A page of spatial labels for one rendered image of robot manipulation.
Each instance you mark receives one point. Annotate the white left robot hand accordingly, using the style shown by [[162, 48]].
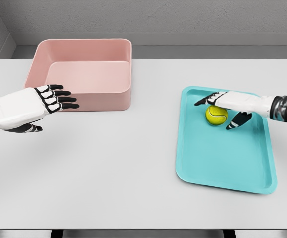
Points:
[[21, 106]]

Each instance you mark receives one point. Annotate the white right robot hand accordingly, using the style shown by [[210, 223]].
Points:
[[232, 99]]

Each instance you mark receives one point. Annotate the yellow-green tennis ball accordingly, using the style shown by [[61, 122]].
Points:
[[216, 116]]

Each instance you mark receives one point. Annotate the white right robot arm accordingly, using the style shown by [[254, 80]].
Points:
[[279, 108]]

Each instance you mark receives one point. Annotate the blue rectangular tray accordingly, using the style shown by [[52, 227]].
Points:
[[227, 153]]

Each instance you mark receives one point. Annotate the pink rectangular basket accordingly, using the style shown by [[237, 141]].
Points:
[[88, 77]]

